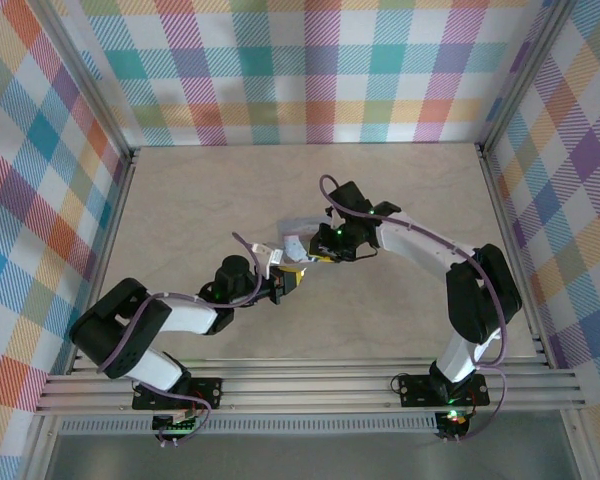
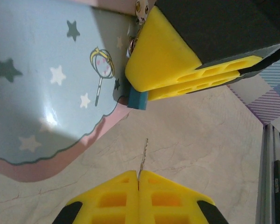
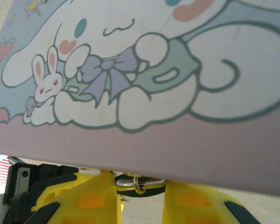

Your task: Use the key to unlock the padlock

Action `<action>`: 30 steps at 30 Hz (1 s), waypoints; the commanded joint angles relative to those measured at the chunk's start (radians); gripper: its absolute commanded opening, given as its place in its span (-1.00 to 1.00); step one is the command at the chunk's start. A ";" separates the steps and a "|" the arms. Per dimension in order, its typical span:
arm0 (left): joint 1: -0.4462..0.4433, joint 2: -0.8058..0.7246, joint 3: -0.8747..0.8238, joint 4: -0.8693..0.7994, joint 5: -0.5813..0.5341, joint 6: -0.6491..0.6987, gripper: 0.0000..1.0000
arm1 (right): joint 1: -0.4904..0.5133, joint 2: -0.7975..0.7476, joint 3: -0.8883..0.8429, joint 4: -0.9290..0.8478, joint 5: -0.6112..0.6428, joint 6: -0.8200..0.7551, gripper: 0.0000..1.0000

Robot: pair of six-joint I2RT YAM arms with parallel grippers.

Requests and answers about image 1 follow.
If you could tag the pastel cartoon tin box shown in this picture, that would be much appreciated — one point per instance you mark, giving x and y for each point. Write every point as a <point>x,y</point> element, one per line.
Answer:
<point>294,249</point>

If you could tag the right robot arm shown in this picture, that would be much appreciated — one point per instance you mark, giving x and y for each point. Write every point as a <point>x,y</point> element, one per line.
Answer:
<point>480,300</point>

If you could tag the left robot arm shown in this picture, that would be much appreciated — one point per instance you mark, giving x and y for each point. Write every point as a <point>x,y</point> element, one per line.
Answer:
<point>120,325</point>

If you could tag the left controller board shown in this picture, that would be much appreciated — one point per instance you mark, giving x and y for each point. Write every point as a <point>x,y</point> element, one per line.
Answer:
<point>172,426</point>

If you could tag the controller board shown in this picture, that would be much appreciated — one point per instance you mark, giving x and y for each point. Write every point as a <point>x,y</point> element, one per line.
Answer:
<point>172,426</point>
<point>452,420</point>

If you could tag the grey metal shelf plate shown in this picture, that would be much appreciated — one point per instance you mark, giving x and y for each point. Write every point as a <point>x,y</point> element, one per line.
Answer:
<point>305,457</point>

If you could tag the right controller board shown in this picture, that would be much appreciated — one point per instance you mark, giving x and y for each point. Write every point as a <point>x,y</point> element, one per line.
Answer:
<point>452,420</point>

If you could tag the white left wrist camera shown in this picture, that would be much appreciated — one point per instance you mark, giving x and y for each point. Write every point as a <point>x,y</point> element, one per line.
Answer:
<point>270,256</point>

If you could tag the aluminium cross rail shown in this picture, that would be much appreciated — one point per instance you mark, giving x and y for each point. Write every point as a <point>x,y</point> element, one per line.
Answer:
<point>305,385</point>

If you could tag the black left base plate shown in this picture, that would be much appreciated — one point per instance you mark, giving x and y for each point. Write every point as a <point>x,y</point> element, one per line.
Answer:
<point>205,392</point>

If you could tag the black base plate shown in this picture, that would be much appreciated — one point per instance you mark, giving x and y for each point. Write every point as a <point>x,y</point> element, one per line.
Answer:
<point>415,390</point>
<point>205,392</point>

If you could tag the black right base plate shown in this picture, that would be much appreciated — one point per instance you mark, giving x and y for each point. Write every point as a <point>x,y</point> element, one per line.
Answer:
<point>415,390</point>

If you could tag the aluminium side rail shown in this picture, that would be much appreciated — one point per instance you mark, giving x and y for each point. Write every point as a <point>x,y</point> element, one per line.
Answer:
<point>512,250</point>

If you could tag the aluminium corner post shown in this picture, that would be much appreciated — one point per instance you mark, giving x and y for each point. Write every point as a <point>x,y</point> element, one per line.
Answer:
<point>530,75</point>
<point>80,70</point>

